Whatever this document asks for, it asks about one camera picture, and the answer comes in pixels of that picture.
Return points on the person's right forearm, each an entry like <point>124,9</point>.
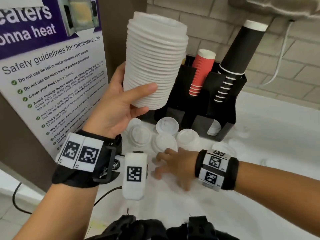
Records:
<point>275,184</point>

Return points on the black wrist marker band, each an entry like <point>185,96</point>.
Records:
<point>67,178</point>
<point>230,174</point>

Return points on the microwave safety poster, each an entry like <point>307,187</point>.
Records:
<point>50,72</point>

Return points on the person's right hand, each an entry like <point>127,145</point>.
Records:
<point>182,164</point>

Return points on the black right wrist marker band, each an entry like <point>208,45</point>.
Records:
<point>230,174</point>

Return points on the grey wall-mounted appliance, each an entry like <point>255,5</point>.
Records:
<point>275,6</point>

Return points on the person's left forearm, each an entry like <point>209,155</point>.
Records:
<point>55,214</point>

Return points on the black left wrist marker band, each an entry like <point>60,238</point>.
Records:
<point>67,178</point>

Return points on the black chest harness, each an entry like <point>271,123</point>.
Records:
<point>145,229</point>

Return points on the stack of red paper cups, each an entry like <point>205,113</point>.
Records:
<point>202,69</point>

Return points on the stack of black paper cups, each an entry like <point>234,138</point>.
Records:
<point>240,52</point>

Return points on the person's left hand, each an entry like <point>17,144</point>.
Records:
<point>110,112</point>

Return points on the black cup holder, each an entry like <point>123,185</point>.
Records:
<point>205,104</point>

